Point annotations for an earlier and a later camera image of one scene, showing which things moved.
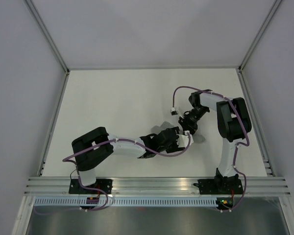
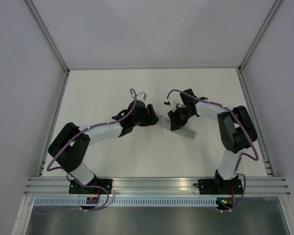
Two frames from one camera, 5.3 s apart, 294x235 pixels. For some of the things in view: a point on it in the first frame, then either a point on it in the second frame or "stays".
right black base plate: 220,186 stays
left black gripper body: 172,148 to 144,120
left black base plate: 106,185 stays
